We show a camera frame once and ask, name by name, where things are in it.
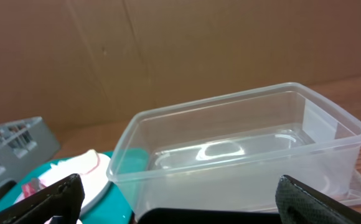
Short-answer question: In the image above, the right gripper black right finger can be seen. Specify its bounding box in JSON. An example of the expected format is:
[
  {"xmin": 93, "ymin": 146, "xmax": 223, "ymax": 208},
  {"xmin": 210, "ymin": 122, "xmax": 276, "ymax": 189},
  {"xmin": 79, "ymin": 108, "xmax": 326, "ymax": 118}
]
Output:
[{"xmin": 275, "ymin": 175, "xmax": 361, "ymax": 224}]

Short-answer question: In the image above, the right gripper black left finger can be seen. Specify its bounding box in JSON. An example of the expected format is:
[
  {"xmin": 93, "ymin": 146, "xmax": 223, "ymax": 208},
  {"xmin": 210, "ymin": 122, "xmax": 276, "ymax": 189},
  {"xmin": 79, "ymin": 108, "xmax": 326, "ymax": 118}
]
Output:
[{"xmin": 0, "ymin": 174, "xmax": 85, "ymax": 224}]

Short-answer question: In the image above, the red snack wrapper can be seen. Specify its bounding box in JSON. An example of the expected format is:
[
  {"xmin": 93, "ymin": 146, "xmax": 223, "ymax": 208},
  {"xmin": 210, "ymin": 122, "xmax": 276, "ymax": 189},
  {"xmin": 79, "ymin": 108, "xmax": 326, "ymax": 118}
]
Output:
[{"xmin": 21, "ymin": 178, "xmax": 46, "ymax": 198}]

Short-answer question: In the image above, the large white plate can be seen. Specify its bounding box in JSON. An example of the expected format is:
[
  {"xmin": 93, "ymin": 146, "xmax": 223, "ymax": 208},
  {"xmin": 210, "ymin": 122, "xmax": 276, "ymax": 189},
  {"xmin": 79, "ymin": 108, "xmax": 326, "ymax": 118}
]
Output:
[{"xmin": 16, "ymin": 153, "xmax": 110, "ymax": 215}]

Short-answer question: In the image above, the clear plastic bin lid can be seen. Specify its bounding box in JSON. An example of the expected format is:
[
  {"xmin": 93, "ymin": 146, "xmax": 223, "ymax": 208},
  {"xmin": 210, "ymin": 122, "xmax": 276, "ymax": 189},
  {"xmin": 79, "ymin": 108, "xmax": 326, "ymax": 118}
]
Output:
[{"xmin": 321, "ymin": 169, "xmax": 361, "ymax": 206}]

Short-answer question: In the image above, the teal serving tray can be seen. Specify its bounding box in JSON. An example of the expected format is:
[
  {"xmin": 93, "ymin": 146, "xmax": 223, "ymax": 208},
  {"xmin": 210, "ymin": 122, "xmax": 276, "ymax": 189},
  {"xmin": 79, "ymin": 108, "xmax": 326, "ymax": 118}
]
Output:
[{"xmin": 0, "ymin": 148, "xmax": 148, "ymax": 224}]

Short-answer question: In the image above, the grey dish rack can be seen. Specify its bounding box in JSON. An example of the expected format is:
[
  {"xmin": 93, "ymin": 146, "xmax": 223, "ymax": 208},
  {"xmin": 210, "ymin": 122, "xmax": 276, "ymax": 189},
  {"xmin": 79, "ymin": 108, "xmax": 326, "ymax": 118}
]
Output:
[{"xmin": 0, "ymin": 117, "xmax": 61, "ymax": 188}]

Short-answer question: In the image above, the clear plastic bin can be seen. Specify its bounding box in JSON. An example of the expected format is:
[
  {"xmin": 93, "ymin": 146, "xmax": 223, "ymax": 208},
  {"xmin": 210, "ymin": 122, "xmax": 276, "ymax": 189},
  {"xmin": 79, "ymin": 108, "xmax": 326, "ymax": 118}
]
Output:
[{"xmin": 106, "ymin": 82, "xmax": 361, "ymax": 219}]

